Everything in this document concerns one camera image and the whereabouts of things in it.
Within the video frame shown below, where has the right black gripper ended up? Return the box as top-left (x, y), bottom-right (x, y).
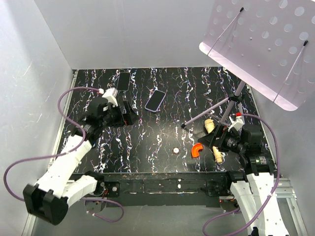
top-left (197, 123), bottom-right (246, 154)

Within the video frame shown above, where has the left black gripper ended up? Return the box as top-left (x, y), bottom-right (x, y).
top-left (100, 100), bottom-right (139, 128)

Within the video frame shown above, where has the lilac phone case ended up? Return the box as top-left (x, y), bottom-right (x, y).
top-left (144, 89), bottom-right (166, 113)

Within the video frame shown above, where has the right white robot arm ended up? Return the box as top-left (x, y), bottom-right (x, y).
top-left (198, 119), bottom-right (289, 236)

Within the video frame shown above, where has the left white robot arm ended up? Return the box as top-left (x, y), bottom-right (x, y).
top-left (23, 97), bottom-right (138, 225)

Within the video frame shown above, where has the orange elbow pipe piece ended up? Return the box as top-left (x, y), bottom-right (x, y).
top-left (191, 143), bottom-right (203, 158)

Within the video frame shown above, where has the dark phone at back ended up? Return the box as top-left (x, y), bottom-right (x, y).
top-left (116, 72), bottom-right (131, 91)

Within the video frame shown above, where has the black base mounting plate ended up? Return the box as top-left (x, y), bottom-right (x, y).
top-left (95, 172), bottom-right (238, 208)

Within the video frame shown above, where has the white perforated music stand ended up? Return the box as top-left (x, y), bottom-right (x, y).
top-left (181, 0), bottom-right (315, 129)

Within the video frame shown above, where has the wooden recorder flute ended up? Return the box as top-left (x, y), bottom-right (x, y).
top-left (204, 119), bottom-right (223, 164)

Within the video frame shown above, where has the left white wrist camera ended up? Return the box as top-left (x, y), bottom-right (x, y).
top-left (102, 88), bottom-right (118, 107)

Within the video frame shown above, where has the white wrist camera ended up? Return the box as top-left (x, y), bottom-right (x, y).
top-left (228, 114), bottom-right (245, 131)
top-left (102, 88), bottom-right (118, 107)

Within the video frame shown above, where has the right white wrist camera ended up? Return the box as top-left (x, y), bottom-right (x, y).
top-left (228, 114), bottom-right (245, 131)

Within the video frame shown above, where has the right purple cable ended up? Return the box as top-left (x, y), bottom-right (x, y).
top-left (202, 113), bottom-right (281, 236)

